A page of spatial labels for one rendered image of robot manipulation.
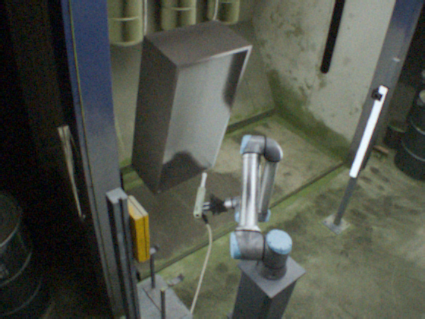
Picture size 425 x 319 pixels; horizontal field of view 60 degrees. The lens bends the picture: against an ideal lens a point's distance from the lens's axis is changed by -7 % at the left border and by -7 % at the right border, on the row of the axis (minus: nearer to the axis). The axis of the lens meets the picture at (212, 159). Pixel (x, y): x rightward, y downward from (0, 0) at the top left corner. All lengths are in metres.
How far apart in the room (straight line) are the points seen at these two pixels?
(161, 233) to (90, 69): 1.99
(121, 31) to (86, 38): 1.88
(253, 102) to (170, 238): 2.08
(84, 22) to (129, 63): 2.39
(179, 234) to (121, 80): 1.56
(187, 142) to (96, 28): 2.07
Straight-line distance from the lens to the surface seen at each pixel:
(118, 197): 1.34
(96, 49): 1.61
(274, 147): 2.37
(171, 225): 3.39
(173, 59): 2.25
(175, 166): 3.26
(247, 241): 2.20
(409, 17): 3.69
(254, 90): 4.70
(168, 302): 2.06
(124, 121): 3.81
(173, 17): 3.69
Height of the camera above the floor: 2.56
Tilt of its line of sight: 38 degrees down
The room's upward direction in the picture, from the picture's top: 5 degrees clockwise
